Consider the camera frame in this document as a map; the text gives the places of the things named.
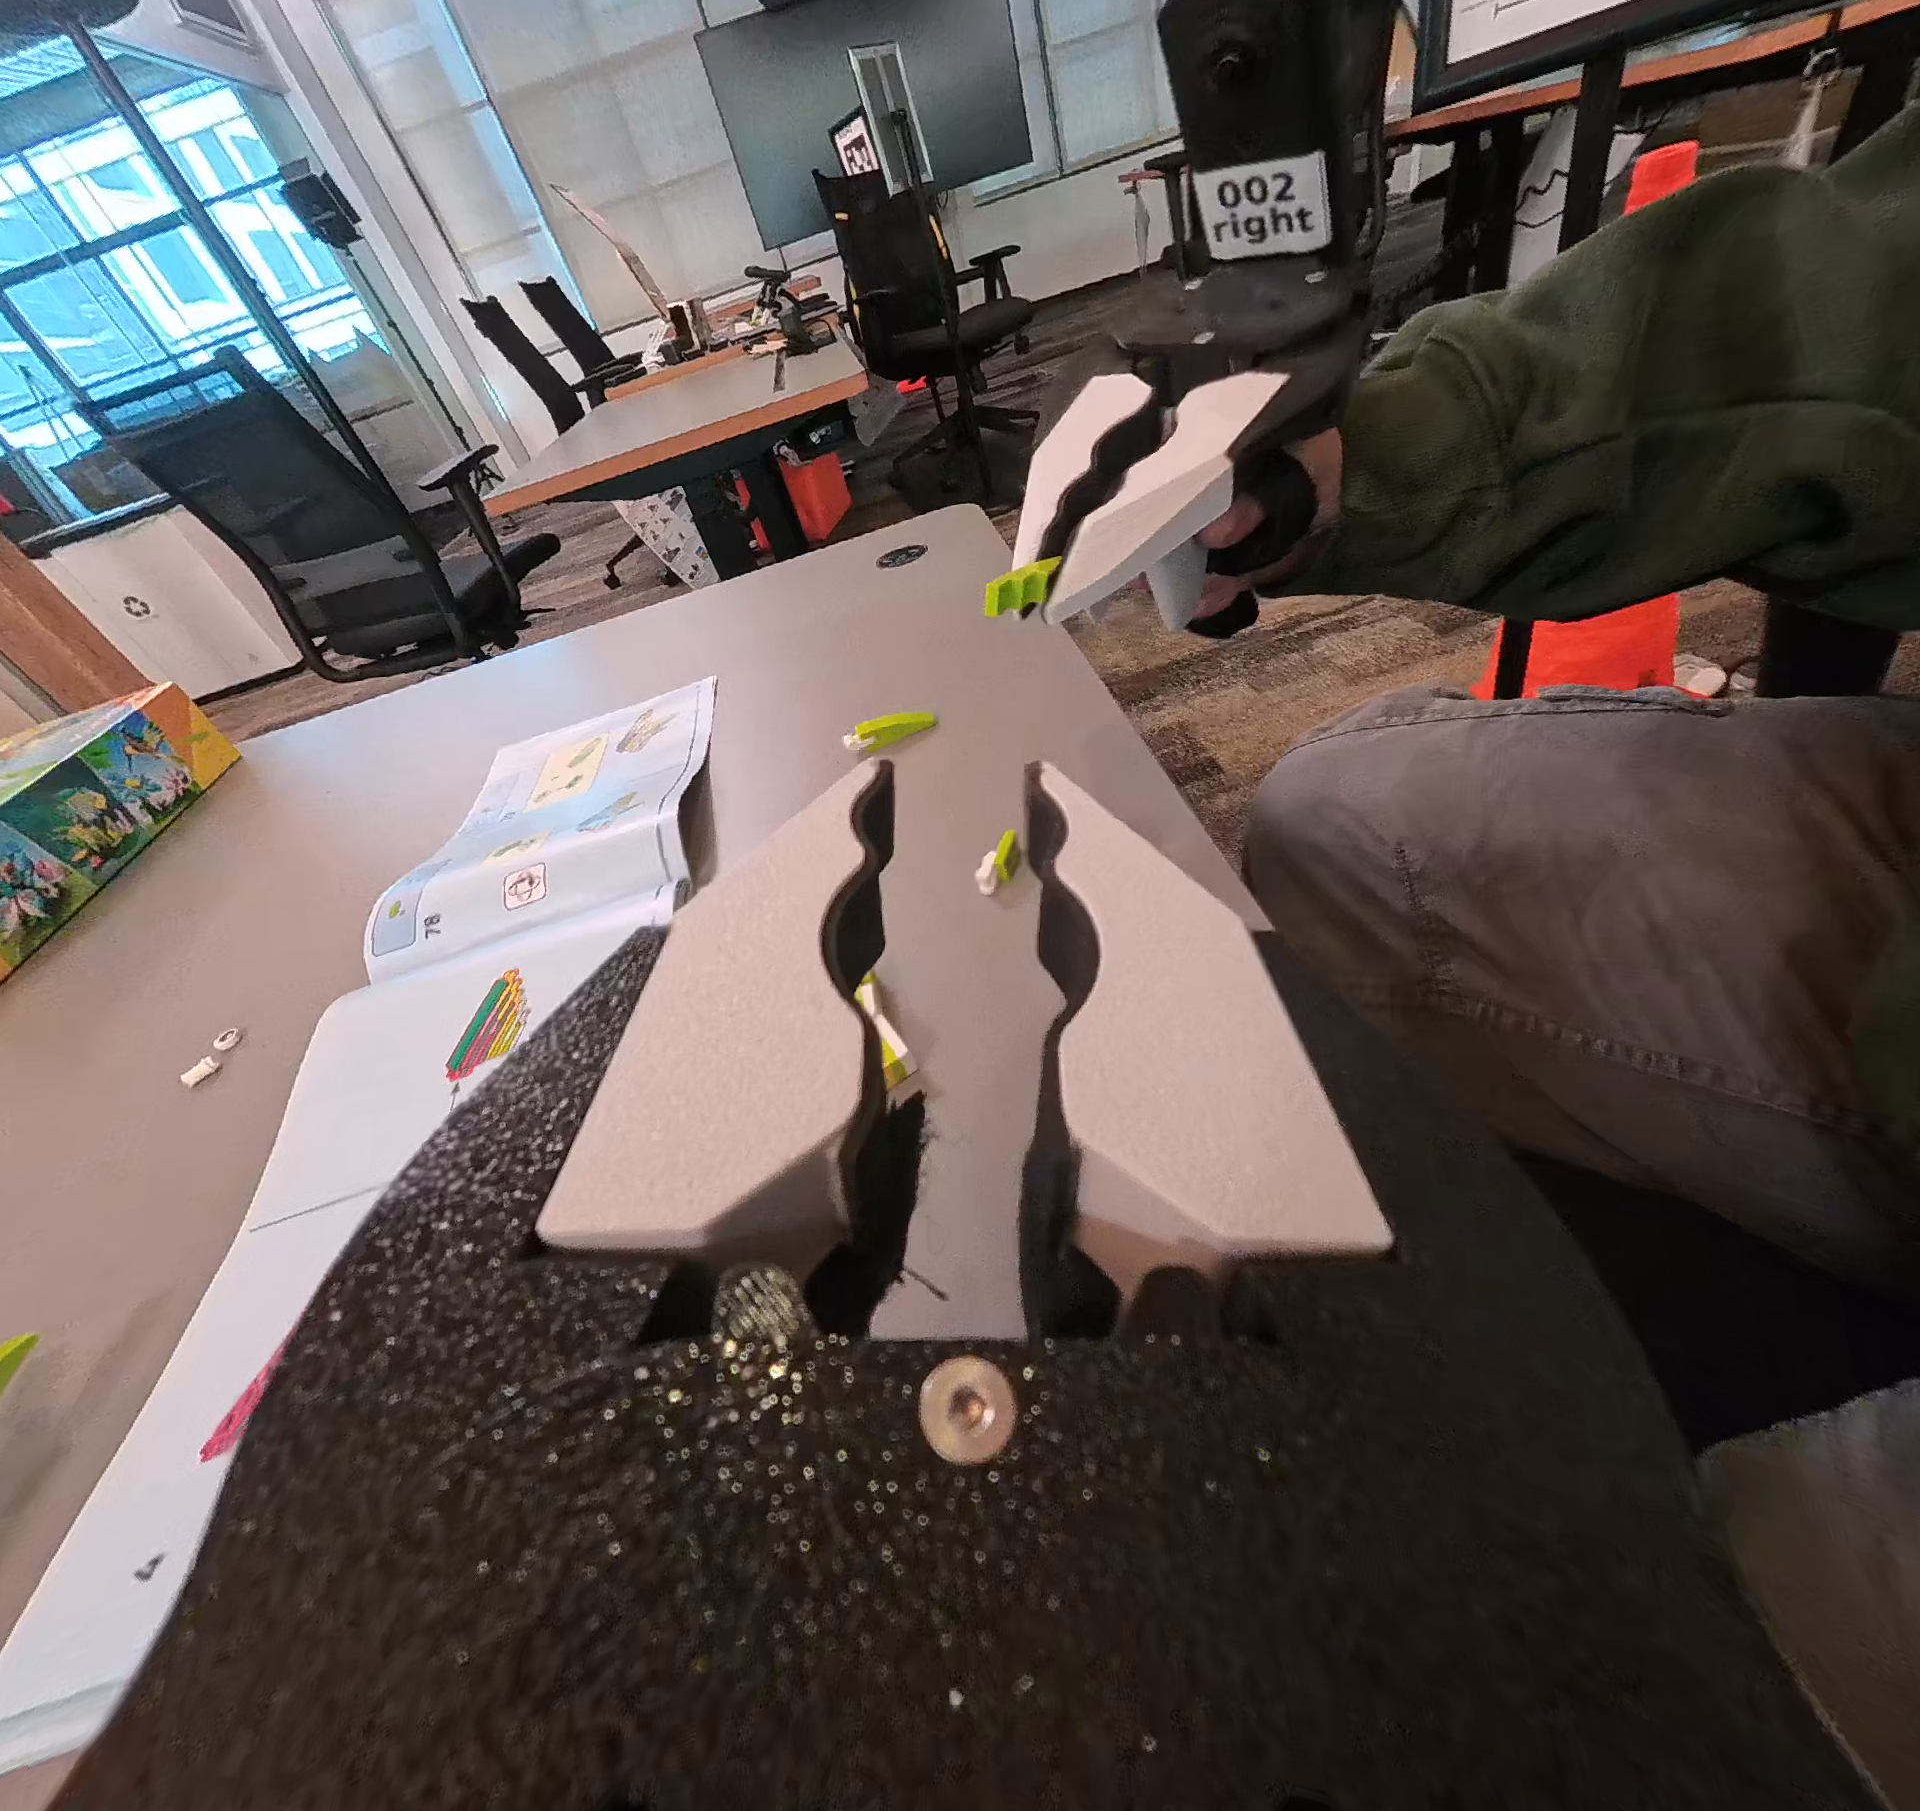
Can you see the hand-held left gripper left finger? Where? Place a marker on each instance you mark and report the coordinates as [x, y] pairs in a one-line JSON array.
[[718, 1091]]

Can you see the person's right forearm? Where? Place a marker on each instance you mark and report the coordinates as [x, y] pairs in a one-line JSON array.
[[1650, 387]]

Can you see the large dark screen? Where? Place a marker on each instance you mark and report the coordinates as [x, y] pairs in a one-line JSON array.
[[872, 88]]

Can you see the black seat base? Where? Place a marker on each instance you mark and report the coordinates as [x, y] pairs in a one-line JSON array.
[[1823, 648]]

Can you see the lime lego tile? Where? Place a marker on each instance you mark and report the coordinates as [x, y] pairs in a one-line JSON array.
[[900, 729]]

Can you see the small lime white lego assembly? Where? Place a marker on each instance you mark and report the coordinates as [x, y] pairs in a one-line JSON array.
[[1000, 863]]

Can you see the black tabletop device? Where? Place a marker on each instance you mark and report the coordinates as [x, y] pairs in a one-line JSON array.
[[788, 313]]

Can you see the striped lego wing white bricks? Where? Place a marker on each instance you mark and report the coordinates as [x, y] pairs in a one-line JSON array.
[[888, 1039]]

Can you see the person's leg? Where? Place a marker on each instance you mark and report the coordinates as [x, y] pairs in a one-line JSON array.
[[1574, 941]]

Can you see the lime stepped lego piece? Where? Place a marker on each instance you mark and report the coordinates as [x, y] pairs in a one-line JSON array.
[[1021, 590]]

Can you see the person's right hand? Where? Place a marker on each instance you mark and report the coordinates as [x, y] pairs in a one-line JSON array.
[[1317, 469]]

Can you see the orange bag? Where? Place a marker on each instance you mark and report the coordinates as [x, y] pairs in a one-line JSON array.
[[813, 499]]

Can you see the black wall speaker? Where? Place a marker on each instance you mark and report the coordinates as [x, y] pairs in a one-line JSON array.
[[317, 208]]

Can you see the colourful lego box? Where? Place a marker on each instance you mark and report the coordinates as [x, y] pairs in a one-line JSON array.
[[89, 823]]

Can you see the printed leaflet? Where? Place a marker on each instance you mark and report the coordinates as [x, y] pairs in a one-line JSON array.
[[667, 537]]

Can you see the grey office table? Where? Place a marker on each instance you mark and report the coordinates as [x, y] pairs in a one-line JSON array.
[[703, 402]]

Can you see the light blue instruction booklet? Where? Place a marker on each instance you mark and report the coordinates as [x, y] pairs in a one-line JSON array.
[[450, 911]]

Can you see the wood edged desk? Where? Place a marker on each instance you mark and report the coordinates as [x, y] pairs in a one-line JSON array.
[[1650, 64]]

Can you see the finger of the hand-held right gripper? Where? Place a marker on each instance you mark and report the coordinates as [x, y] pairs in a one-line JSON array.
[[1074, 447], [1168, 492]]

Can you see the white paper wavy line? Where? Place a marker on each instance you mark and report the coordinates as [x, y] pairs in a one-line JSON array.
[[1545, 193]]

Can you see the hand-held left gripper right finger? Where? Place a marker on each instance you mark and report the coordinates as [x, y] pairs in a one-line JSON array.
[[1200, 1091]]

